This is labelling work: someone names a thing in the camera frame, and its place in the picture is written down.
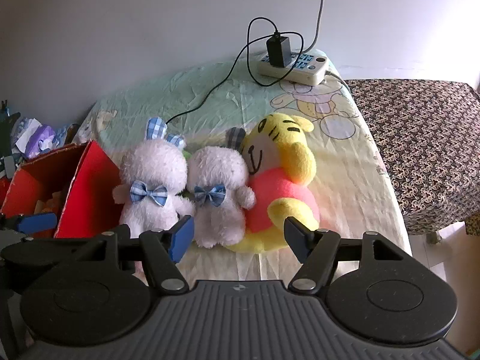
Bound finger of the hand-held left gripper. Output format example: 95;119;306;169
0;212;58;234

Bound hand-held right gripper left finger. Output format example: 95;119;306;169
71;215;196;295

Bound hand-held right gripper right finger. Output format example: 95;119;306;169
284;216;411;294

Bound yellow tiger plush toy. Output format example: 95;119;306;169
227;112;321;254

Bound red cardboard box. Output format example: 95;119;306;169
0;140;122;239

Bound large white plush rabbit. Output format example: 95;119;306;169
112;117;196;239

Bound small white plush rabbit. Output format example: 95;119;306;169
185;127;256;249

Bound orange toy pieces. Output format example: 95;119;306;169
34;191;72;214

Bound purple tissue pack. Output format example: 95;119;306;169
24;124;57;158

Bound blue patterned pack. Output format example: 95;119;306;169
54;123;81;147

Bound blue and white packet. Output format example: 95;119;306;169
13;117;42;147

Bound dark green item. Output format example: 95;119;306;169
0;99;21;158

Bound brown patterned blanket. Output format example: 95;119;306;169
343;78;480;235

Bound white power strip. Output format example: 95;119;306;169
256;49;330;86

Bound black charger plug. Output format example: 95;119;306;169
266;32;290;67

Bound thin black charging cable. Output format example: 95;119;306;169
165;17;305;126

